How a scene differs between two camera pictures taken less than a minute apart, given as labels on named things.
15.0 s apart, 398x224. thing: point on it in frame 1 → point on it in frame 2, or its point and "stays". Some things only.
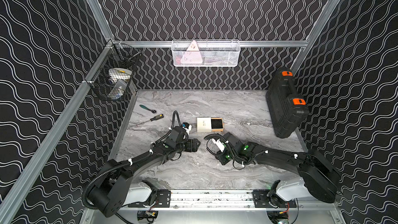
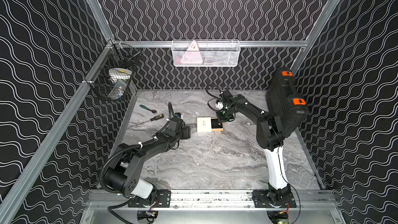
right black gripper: (218, 156) → (220, 119)
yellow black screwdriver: (158, 116) stays
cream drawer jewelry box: (210, 124) stays
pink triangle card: (192, 55) stays
